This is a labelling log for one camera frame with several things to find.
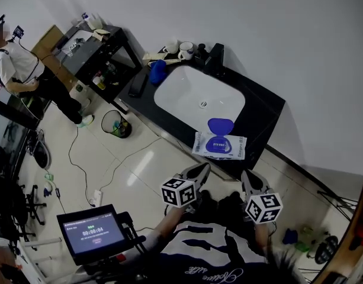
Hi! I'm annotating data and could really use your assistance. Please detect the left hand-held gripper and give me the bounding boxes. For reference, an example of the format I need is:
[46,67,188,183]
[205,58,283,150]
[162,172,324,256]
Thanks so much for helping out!
[160,162,211,214]

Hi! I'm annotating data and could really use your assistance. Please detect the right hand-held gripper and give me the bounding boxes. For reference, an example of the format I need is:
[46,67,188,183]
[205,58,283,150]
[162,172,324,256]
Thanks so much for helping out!
[240,170,284,225]

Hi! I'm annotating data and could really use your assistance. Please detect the white wet wipes pack blue lid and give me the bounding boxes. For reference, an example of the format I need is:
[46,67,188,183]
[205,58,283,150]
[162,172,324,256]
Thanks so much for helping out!
[191,117,248,161]

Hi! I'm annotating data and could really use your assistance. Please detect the person's right forearm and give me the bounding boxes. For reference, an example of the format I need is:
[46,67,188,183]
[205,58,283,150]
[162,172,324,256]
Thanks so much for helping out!
[253,221,277,257]

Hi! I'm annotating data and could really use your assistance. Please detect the person's left forearm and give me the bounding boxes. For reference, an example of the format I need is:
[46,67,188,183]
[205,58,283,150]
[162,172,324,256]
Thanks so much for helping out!
[145,205,194,250]

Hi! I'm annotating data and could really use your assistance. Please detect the person's dark legs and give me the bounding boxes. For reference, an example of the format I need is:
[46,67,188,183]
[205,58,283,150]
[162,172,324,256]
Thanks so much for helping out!
[197,189,250,226]

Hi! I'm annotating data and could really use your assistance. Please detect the blue rag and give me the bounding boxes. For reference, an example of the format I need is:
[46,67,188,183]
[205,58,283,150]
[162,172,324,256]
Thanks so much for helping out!
[282,227,299,246]

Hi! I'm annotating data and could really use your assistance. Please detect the black vanity counter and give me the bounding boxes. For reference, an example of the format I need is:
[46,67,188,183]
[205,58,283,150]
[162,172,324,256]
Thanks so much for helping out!
[117,48,287,180]

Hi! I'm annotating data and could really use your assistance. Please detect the person's white and navy shirt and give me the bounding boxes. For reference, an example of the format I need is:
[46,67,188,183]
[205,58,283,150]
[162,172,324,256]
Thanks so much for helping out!
[121,220,291,284]

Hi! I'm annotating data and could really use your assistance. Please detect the green plastic bottle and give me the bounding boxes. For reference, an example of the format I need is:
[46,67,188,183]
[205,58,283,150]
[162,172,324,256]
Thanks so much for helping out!
[295,224,325,253]

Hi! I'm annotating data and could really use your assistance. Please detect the white sink basin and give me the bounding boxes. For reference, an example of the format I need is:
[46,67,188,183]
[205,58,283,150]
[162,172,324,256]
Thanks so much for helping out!
[153,64,246,130]

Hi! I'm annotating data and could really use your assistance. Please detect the black metal rack legs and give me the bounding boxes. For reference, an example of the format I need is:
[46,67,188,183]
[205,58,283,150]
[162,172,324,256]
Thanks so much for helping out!
[316,189,360,222]

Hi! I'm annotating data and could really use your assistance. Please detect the black mesh waste bin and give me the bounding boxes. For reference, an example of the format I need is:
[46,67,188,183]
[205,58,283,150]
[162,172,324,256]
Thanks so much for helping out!
[101,109,133,140]

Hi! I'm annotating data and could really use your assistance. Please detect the black round keypad device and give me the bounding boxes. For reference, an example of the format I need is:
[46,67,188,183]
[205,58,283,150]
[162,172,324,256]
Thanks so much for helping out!
[314,234,339,265]

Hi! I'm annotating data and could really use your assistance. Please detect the white power strip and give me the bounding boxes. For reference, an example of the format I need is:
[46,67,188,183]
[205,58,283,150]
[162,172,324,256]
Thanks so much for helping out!
[89,189,104,208]

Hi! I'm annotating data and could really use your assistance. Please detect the black oblong case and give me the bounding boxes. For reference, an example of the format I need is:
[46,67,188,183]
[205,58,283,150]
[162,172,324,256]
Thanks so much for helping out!
[127,73,149,98]

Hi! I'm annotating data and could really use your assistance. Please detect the blue cloth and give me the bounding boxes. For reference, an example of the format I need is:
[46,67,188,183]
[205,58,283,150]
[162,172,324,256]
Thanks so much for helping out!
[148,59,168,86]

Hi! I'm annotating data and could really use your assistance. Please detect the black faucet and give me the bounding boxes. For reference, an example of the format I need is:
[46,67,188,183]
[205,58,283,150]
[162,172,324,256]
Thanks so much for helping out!
[203,43,225,77]

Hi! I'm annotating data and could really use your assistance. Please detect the black touchscreen monitor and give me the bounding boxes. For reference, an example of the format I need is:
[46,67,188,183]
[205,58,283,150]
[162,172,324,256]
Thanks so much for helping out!
[56,204,135,266]

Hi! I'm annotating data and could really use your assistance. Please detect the white mug with blue print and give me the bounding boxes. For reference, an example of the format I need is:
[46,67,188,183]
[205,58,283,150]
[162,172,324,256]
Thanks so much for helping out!
[177,41,195,61]

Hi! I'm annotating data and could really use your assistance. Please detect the cream paper packets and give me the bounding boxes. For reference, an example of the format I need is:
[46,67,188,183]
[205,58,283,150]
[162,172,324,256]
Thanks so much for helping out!
[142,50,182,68]

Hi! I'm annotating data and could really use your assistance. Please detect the plain white cup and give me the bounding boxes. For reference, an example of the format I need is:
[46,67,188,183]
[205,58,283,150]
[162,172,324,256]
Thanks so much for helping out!
[162,38,179,55]

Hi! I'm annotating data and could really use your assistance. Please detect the yellow liquid bottle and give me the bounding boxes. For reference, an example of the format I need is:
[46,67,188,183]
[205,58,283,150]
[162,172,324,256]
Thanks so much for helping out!
[92,75,107,91]

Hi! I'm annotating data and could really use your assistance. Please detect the white plastic jug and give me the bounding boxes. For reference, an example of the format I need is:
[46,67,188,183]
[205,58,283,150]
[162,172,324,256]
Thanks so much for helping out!
[69,80,92,109]

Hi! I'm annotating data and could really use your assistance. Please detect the black and white floor scale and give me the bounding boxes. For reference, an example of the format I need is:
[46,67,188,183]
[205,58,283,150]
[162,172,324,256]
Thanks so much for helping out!
[32,140,52,170]

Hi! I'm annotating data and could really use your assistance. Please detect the black shelf table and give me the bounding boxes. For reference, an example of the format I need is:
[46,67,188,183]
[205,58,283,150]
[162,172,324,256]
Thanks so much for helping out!
[54,24,144,115]

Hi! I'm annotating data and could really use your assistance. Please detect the black office chair base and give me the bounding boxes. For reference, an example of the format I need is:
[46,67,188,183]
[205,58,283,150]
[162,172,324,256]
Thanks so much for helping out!
[20,184,48,226]

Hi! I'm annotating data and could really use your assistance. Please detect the cardboard box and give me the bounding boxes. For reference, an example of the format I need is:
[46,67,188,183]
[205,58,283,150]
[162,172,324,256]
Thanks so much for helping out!
[31,24,79,92]

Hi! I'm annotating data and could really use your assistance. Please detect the black floor cable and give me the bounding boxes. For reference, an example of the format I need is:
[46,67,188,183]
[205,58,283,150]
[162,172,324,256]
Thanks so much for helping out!
[68,125,162,208]

